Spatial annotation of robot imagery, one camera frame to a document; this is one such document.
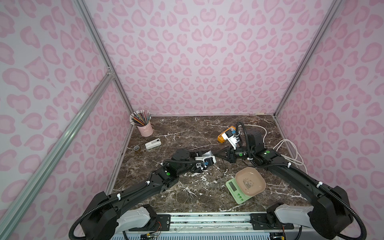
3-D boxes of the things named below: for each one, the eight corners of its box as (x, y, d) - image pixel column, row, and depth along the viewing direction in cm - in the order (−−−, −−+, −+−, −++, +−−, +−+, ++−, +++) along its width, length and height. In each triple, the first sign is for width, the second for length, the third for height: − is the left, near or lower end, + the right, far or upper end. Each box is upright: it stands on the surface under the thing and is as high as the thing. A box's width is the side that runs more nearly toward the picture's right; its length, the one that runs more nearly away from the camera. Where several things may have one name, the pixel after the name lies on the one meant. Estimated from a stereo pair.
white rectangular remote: (146, 150, 102) (145, 148, 100) (145, 145, 105) (144, 143, 103) (162, 144, 105) (161, 142, 103) (160, 140, 108) (159, 138, 106)
